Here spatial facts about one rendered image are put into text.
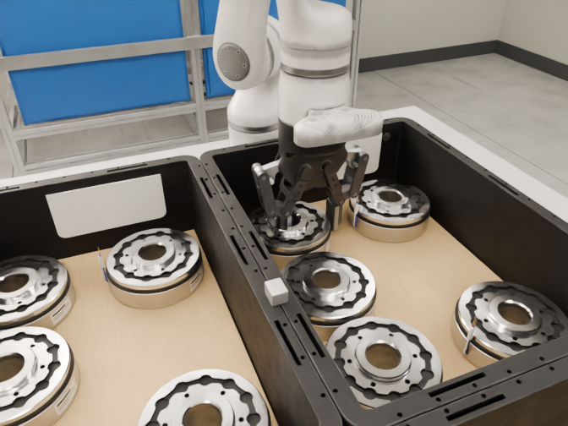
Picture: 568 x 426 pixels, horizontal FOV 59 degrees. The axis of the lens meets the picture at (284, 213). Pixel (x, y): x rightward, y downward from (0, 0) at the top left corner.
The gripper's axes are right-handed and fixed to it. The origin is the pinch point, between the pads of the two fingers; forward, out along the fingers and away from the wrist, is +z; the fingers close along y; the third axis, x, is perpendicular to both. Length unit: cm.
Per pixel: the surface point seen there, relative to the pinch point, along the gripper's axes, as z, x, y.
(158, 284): -0.6, 5.3, 19.2
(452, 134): 15, -40, -55
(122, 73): 36, -177, 10
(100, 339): 2.6, 7.6, 25.7
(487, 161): 15, -27, -54
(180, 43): 25, -176, -17
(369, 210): -0.4, 0.9, -7.9
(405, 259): 2.5, 7.8, -9.1
